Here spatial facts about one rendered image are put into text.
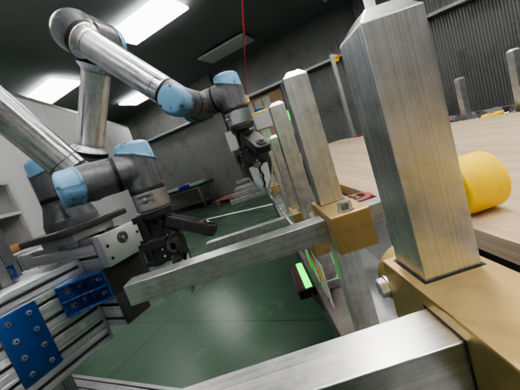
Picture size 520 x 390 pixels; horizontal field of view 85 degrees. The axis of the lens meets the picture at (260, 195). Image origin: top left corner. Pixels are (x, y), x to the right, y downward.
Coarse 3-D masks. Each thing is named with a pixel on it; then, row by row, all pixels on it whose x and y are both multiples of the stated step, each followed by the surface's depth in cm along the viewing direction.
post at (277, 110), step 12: (276, 108) 64; (276, 120) 64; (288, 120) 64; (276, 132) 66; (288, 132) 65; (288, 144) 65; (288, 156) 65; (300, 156) 66; (288, 168) 66; (300, 168) 66; (300, 180) 66; (300, 192) 67; (300, 204) 67; (324, 264) 69; (336, 276) 70
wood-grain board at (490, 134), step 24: (480, 120) 122; (504, 120) 103; (336, 144) 271; (360, 144) 192; (456, 144) 89; (480, 144) 78; (504, 144) 70; (336, 168) 122; (360, 168) 103; (360, 192) 72; (480, 216) 38; (504, 216) 36; (480, 240) 35; (504, 240) 31
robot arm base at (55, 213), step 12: (48, 204) 83; (60, 204) 84; (84, 204) 88; (48, 216) 83; (60, 216) 84; (72, 216) 84; (84, 216) 86; (96, 216) 90; (48, 228) 83; (60, 228) 83
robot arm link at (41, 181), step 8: (32, 160) 82; (24, 168) 83; (32, 168) 82; (40, 168) 82; (32, 176) 82; (40, 176) 82; (48, 176) 83; (32, 184) 83; (40, 184) 82; (48, 184) 83; (40, 192) 83; (48, 192) 83; (40, 200) 84
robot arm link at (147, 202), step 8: (152, 192) 60; (160, 192) 61; (136, 200) 60; (144, 200) 59; (152, 200) 60; (160, 200) 61; (168, 200) 63; (136, 208) 61; (144, 208) 60; (152, 208) 60; (160, 208) 61
